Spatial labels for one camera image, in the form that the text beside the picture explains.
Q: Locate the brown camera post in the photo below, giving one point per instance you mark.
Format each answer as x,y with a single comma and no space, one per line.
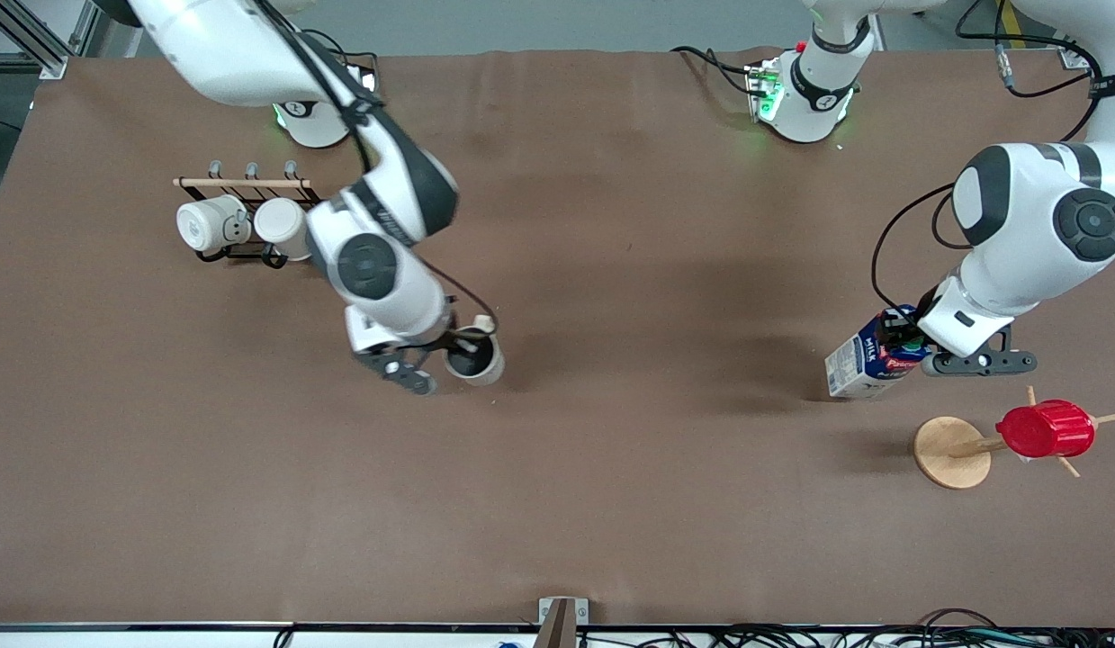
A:
557,630

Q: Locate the wooden mug tree stand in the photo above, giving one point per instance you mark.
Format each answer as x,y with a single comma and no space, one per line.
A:
951,452

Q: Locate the white ceramic mug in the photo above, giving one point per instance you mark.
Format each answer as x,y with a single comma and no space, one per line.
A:
283,225
206,225

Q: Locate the grey mug with lettering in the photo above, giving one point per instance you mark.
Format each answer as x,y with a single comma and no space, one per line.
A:
481,367

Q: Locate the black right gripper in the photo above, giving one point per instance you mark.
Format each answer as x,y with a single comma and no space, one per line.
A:
461,339

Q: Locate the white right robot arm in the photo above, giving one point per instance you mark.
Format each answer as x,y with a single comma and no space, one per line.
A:
377,270

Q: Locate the brown table cover sheet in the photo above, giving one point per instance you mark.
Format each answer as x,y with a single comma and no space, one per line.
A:
629,495

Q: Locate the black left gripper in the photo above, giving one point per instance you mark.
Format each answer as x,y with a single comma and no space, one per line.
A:
905,330

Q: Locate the blue milk carton green cap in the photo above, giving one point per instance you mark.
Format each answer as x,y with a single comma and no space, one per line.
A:
858,371

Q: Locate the red plastic cup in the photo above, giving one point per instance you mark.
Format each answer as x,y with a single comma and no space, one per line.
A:
1047,430

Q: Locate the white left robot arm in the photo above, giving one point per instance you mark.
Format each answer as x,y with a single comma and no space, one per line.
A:
1025,225

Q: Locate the metal mounting bracket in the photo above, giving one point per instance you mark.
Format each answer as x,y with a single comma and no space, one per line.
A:
546,610

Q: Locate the aluminium frame profile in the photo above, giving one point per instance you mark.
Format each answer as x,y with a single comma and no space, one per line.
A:
1074,58
35,45

